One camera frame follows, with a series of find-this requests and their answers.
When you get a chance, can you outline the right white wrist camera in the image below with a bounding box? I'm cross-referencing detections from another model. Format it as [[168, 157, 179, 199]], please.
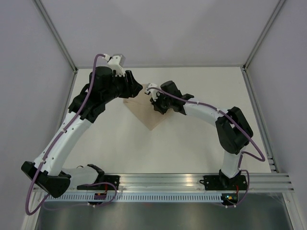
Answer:
[[145, 83, 160, 102]]

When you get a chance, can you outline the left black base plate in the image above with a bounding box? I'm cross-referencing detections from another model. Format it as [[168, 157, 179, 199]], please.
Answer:
[[76, 174, 120, 192]]

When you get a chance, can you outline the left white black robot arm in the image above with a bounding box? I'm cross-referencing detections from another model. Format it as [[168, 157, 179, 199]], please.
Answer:
[[21, 66, 143, 198]]

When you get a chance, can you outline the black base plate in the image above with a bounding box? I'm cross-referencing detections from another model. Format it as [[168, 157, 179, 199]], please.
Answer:
[[76, 174, 120, 192], [199, 175, 248, 191]]

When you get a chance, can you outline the left aluminium frame post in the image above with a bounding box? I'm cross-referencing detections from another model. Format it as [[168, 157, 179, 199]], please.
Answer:
[[32, 0, 78, 73]]

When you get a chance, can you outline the right aluminium frame post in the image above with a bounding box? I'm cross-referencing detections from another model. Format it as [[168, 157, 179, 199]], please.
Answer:
[[241, 0, 287, 71]]

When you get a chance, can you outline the beige cloth napkin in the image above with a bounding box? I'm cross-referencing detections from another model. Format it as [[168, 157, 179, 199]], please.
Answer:
[[123, 84, 174, 131]]

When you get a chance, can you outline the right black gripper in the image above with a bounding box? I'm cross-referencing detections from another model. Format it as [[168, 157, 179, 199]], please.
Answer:
[[150, 91, 172, 115]]

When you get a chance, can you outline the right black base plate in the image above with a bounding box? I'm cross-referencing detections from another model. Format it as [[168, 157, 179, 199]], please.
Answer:
[[199, 175, 248, 191]]

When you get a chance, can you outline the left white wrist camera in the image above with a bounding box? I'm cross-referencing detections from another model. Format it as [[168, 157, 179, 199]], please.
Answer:
[[104, 54, 125, 77]]

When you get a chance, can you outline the aluminium mounting rail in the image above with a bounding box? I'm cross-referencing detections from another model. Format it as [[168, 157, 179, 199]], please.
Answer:
[[33, 173, 295, 192]]

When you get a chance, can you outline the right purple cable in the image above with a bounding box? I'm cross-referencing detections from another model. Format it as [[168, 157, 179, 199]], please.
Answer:
[[146, 87, 266, 207]]

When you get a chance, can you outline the purple cable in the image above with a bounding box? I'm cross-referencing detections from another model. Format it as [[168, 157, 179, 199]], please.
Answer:
[[146, 87, 266, 207], [24, 53, 118, 216]]

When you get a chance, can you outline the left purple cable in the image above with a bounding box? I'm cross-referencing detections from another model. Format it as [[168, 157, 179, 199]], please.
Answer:
[[24, 53, 118, 216]]

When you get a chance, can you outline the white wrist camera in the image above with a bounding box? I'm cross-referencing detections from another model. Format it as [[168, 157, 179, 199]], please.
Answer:
[[145, 83, 160, 102], [104, 54, 125, 77]]

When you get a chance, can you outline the aluminium frame post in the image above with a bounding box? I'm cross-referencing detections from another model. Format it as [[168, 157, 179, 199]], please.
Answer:
[[241, 0, 287, 71], [32, 0, 78, 73]]

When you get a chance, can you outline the white slotted cable duct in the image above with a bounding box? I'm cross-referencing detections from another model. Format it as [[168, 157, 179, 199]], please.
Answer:
[[47, 192, 222, 203]]

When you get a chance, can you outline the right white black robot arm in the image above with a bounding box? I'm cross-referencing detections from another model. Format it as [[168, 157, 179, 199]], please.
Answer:
[[145, 80, 253, 190]]

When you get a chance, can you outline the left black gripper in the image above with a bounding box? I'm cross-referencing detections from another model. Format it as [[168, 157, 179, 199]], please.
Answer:
[[102, 70, 143, 104]]

